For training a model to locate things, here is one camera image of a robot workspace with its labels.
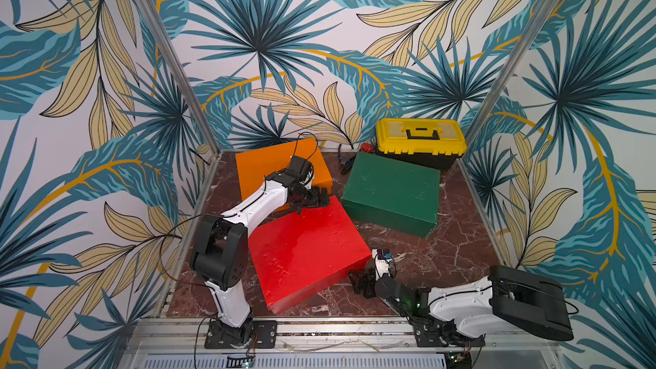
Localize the red shoebox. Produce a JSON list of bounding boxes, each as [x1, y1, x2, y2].
[[249, 196, 372, 315]]

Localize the green shoebox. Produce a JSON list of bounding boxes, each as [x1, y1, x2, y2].
[[341, 152, 441, 238]]

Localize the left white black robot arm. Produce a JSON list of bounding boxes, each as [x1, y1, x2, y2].
[[189, 155, 330, 329]]

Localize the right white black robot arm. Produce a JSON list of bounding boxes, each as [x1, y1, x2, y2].
[[348, 262, 574, 347]]

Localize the orange shoebox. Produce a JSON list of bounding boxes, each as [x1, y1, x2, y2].
[[236, 138, 333, 201]]

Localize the yellow black toolbox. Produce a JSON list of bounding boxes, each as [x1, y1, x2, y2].
[[375, 118, 467, 171]]

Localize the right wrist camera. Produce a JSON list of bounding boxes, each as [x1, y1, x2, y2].
[[372, 249, 396, 280]]

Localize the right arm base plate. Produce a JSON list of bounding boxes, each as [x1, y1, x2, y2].
[[411, 319, 485, 349]]

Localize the red handled pliers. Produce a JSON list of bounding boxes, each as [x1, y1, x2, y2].
[[338, 143, 375, 174]]

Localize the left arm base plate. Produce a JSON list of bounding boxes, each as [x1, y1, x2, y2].
[[204, 319, 278, 350]]

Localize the aluminium front rail frame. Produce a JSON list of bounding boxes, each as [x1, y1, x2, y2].
[[119, 316, 565, 368]]

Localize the left aluminium corner post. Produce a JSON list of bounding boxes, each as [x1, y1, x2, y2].
[[113, 0, 222, 154]]

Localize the aluminium corner post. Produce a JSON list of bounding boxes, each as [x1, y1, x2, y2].
[[113, 0, 222, 154], [460, 0, 585, 150]]

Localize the right aluminium corner post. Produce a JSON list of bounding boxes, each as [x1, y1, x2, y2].
[[460, 0, 585, 150]]

